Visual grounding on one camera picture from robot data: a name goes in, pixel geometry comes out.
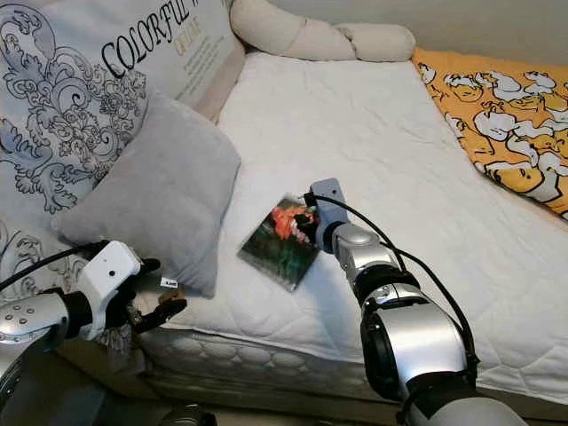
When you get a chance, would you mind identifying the dark cover paperback book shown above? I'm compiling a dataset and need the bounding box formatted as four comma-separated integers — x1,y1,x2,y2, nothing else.
237,194,323,293

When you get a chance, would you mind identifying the grey square pillow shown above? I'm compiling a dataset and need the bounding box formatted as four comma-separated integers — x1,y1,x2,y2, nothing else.
51,89,243,299

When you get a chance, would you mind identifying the orange cartoon egg print blanket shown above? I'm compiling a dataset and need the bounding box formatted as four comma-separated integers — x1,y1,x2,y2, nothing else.
410,46,568,221

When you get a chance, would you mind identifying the robot left leg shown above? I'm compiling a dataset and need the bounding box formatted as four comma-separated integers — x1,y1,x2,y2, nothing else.
160,404,219,426

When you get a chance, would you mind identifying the quilted grey mattress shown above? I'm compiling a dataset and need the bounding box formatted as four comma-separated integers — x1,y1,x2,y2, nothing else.
138,327,568,422

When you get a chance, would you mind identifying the white quilted mattress pad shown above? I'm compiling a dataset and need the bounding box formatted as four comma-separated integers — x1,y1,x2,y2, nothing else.
142,51,568,402

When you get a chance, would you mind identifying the beige twisted bolster pillow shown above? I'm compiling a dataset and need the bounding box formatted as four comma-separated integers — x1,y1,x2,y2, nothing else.
228,0,417,63

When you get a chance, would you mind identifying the white ornament print headboard cover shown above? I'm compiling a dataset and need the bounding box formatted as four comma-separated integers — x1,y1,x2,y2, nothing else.
0,0,247,298

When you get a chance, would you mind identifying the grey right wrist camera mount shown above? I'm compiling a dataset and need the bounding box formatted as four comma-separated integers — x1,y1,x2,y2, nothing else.
308,177,350,232

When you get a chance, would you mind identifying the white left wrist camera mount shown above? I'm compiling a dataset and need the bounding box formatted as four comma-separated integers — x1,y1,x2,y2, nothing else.
73,241,145,342

